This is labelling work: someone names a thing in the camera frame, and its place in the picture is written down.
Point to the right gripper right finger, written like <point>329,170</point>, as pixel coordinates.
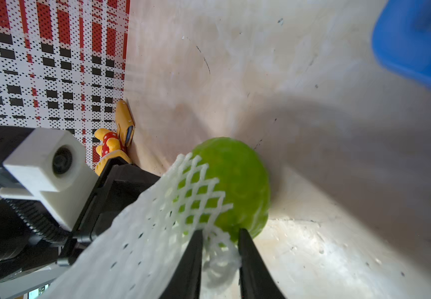
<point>255,279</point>

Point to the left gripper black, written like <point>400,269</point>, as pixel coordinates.
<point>118,186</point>

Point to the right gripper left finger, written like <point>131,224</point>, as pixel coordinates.
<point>186,281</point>

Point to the green custard apple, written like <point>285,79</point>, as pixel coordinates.
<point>245,181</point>

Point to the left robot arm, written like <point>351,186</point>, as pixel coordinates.
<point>25,248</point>

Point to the yellow plush toy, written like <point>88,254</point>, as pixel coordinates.
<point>115,144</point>

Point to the blue plastic tray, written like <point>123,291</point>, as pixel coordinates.
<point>401,39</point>

